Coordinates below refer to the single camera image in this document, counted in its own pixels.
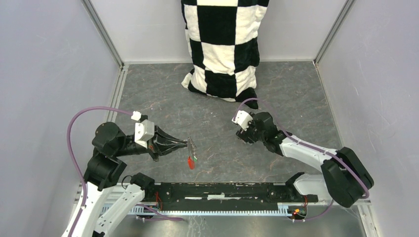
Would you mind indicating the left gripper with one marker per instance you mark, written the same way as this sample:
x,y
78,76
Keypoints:
x,y
163,143

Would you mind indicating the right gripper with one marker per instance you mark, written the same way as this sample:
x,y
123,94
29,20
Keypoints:
x,y
243,135

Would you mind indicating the red key tag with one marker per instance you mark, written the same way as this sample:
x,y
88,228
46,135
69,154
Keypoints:
x,y
191,163

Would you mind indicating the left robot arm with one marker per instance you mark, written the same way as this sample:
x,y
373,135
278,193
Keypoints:
x,y
103,173

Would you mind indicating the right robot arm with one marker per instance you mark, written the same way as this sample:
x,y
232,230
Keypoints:
x,y
343,178

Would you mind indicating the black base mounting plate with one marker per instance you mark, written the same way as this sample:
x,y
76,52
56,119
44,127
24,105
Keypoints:
x,y
217,205

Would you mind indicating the black white checkered pillow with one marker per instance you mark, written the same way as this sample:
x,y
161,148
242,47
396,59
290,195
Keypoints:
x,y
222,42

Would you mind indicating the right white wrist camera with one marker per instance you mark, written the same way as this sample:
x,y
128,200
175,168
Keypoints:
x,y
242,119

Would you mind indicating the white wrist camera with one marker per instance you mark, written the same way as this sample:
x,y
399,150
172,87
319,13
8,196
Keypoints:
x,y
242,119
144,129

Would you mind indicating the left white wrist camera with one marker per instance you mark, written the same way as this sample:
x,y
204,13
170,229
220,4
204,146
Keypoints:
x,y
144,129

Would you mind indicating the white slotted cable duct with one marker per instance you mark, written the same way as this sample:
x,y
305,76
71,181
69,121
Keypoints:
x,y
141,211

